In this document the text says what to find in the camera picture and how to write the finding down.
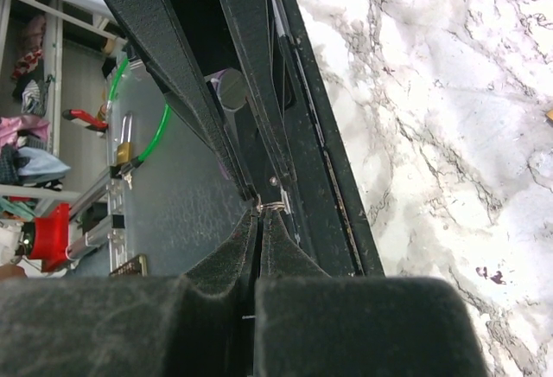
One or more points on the small silver key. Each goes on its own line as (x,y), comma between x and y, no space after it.
(280,205)

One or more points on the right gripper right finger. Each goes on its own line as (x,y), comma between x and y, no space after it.
(309,324)

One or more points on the black front mounting rail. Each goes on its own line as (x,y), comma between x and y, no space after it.
(327,217)

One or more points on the brass padlock on green cable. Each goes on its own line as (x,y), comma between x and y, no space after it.
(124,150)

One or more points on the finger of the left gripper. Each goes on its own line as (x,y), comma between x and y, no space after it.
(166,54)
(248,22)

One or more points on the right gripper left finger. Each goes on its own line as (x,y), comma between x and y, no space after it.
(189,325)

